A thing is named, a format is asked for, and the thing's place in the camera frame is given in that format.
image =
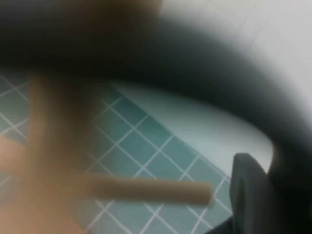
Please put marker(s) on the wooden branch headphone stand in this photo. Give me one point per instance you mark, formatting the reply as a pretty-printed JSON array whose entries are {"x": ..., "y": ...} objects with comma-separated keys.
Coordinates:
[{"x": 56, "y": 146}]

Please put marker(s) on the black over-ear headphones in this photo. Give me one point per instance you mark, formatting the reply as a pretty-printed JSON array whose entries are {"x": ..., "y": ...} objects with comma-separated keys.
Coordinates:
[{"x": 170, "y": 48}]

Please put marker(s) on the teal checkered tablecloth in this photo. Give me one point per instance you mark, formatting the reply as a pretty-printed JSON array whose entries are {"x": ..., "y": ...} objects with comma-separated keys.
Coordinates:
[{"x": 151, "y": 141}]

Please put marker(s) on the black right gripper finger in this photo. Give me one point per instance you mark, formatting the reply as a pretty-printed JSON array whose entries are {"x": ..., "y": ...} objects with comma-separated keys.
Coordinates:
[{"x": 248, "y": 195}]

